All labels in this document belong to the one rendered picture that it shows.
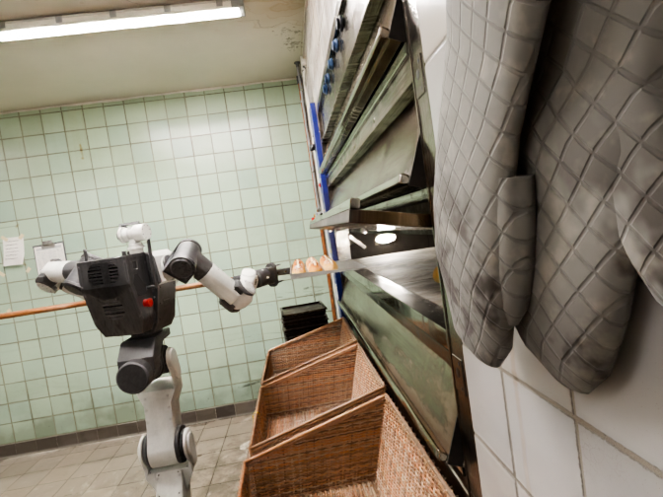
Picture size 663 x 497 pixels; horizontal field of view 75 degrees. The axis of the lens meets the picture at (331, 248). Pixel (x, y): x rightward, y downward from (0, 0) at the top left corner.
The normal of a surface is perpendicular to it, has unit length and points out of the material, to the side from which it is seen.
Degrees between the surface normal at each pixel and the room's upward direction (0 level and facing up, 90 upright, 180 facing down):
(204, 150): 90
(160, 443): 66
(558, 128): 80
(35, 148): 90
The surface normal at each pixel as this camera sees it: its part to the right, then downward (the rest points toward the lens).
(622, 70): -0.96, 0.01
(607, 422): -0.98, 0.15
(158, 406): 0.05, -0.13
